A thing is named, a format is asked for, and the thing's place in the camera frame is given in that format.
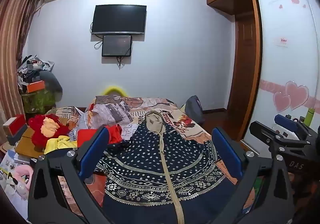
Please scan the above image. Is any pink plush toy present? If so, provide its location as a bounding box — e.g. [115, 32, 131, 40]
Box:
[14, 165, 34, 187]

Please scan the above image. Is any brown wooden door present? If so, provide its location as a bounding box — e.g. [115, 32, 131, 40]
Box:
[235, 14, 258, 137]

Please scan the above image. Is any yellow cloth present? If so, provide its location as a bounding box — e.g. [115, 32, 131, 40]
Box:
[44, 135, 78, 155]

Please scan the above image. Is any wooden wardrobe with heart stickers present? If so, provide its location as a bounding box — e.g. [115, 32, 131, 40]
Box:
[205, 0, 320, 144]

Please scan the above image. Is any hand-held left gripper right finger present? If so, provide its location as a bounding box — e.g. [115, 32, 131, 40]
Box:
[212, 127, 295, 224]

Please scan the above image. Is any small black wall monitor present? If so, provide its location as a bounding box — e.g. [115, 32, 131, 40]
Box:
[101, 35, 133, 57]

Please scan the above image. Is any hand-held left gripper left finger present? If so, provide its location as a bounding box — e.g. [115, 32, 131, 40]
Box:
[27, 126, 111, 224]

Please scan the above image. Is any dark grey bag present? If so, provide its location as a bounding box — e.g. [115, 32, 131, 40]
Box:
[39, 71, 63, 100]

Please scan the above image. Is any crumpled newspaper print quilt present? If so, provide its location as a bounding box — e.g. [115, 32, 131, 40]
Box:
[85, 95, 150, 130]

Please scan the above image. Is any red and grey box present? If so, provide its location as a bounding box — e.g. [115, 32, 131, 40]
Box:
[2, 114, 28, 144]

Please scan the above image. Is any green bottle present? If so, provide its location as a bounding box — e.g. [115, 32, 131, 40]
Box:
[304, 107, 316, 127]

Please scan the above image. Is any navy patterned garment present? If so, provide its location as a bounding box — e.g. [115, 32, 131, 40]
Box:
[94, 111, 238, 224]

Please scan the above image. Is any red plush toy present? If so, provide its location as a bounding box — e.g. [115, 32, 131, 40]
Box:
[27, 113, 73, 148]

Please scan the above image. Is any bed with printed sheet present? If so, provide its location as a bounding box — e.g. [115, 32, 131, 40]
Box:
[54, 95, 258, 217]

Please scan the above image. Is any wooden side table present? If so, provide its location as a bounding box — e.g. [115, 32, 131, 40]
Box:
[14, 126, 50, 158]

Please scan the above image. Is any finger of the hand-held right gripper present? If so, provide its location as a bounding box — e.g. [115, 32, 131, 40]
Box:
[274, 114, 312, 140]
[249, 121, 310, 150]

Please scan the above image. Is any yellow fuzzy object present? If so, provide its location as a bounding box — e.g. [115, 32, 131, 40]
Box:
[104, 86, 128, 97]

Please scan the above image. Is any wall mounted black television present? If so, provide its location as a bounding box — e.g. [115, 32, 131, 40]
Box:
[91, 5, 147, 35]

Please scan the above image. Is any pile of assorted clutter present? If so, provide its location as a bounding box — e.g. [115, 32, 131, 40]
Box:
[17, 55, 54, 89]

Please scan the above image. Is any orange box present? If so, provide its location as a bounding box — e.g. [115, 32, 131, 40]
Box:
[26, 81, 46, 93]

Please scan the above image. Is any grey blue backpack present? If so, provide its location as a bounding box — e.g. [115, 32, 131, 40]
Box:
[184, 95, 206, 124]

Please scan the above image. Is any stack of papers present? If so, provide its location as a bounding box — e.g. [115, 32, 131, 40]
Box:
[1, 150, 30, 172]

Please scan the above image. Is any red cloth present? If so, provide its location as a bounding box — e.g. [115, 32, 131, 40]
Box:
[77, 124, 123, 149]

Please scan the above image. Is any brown striped curtain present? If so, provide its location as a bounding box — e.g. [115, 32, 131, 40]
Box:
[0, 0, 44, 144]

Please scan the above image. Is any green patterned cover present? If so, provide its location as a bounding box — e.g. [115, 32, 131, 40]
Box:
[21, 87, 57, 114]

